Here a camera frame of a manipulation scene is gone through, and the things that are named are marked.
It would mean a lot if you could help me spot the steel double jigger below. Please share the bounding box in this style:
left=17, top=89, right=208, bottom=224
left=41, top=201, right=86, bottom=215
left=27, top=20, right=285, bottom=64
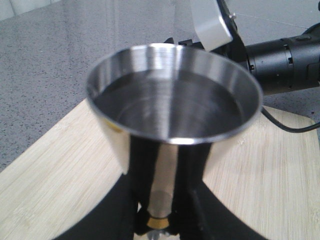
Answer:
left=86, top=43, right=263, bottom=239

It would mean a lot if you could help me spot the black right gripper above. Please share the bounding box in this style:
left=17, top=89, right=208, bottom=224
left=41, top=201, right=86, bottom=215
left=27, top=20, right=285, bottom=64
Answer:
left=177, top=0, right=248, bottom=69

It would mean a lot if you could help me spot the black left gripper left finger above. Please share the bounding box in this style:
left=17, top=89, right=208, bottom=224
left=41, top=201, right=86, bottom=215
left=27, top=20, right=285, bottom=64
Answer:
left=53, top=172, right=141, bottom=240

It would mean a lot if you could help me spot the wooden cutting board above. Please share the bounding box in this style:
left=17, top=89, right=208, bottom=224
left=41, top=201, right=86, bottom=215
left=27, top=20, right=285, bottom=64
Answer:
left=0, top=101, right=320, bottom=240

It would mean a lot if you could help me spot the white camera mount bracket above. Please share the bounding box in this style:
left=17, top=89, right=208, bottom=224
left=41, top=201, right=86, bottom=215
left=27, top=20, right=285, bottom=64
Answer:
left=190, top=0, right=233, bottom=52

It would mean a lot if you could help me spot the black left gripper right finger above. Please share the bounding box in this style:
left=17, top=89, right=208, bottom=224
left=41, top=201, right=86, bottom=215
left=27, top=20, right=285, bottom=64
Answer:
left=174, top=181, right=271, bottom=240

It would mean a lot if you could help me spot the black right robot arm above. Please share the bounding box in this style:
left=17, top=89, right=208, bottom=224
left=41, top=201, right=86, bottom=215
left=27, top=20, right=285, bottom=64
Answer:
left=213, top=0, right=320, bottom=95

